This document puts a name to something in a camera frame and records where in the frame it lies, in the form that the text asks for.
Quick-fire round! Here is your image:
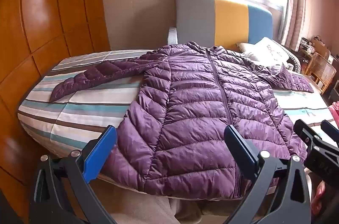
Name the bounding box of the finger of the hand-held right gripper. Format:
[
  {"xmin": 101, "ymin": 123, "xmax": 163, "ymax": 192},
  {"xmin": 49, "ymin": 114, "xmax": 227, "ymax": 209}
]
[
  {"xmin": 294, "ymin": 119, "xmax": 322, "ymax": 158},
  {"xmin": 320, "ymin": 120, "xmax": 339, "ymax": 146}
]

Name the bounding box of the pink cloth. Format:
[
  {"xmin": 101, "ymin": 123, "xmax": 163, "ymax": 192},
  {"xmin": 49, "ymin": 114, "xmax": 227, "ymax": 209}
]
[{"xmin": 328, "ymin": 101, "xmax": 339, "ymax": 124}]

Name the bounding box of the white printed pillow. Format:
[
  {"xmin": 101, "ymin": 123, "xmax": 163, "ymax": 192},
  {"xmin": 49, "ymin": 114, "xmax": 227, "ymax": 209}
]
[{"xmin": 236, "ymin": 37, "xmax": 292, "ymax": 65}]

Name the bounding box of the person's right hand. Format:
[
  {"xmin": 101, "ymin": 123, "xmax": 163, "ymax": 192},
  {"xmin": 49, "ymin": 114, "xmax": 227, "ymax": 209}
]
[{"xmin": 310, "ymin": 181, "xmax": 330, "ymax": 216}]

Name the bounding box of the wicker chair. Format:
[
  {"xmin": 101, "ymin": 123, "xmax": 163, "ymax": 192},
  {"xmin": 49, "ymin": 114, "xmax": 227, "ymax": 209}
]
[{"xmin": 304, "ymin": 52, "xmax": 337, "ymax": 88}]

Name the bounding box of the purple down jacket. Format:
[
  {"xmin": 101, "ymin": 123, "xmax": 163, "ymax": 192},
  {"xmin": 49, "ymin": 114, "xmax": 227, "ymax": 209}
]
[{"xmin": 49, "ymin": 41, "xmax": 315, "ymax": 199}]

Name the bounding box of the beige bed sheet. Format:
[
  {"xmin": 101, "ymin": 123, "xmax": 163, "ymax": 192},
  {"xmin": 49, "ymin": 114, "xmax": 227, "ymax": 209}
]
[{"xmin": 104, "ymin": 178, "xmax": 245, "ymax": 224}]

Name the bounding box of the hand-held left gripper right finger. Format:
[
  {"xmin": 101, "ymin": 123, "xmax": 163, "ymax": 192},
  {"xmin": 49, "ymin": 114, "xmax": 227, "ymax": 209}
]
[{"xmin": 224, "ymin": 125, "xmax": 311, "ymax": 224}]

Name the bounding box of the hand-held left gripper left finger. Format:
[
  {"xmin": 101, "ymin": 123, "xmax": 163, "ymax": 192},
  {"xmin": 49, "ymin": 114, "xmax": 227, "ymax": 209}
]
[{"xmin": 29, "ymin": 125, "xmax": 118, "ymax": 224}]

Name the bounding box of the striped bed quilt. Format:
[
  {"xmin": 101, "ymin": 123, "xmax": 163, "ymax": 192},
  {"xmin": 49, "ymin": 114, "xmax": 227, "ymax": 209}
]
[{"xmin": 17, "ymin": 49, "xmax": 339, "ymax": 161}]

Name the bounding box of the cluttered desk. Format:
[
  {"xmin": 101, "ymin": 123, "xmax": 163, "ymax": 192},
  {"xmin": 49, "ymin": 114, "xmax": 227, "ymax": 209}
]
[{"xmin": 299, "ymin": 35, "xmax": 339, "ymax": 63}]

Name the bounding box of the wooden wardrobe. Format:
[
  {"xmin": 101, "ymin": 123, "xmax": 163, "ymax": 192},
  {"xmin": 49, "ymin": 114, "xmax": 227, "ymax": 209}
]
[{"xmin": 0, "ymin": 0, "xmax": 111, "ymax": 189}]

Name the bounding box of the grey yellow blue headboard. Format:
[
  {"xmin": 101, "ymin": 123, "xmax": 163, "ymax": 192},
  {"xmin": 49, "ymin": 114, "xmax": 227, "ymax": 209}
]
[{"xmin": 175, "ymin": 0, "xmax": 273, "ymax": 51}]

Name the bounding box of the white bedside rail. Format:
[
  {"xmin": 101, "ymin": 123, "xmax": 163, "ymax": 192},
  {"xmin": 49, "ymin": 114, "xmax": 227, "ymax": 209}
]
[{"xmin": 167, "ymin": 26, "xmax": 178, "ymax": 44}]

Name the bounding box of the grey striped cushion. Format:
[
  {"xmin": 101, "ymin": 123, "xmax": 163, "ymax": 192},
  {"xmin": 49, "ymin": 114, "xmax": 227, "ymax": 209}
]
[{"xmin": 285, "ymin": 54, "xmax": 301, "ymax": 71}]

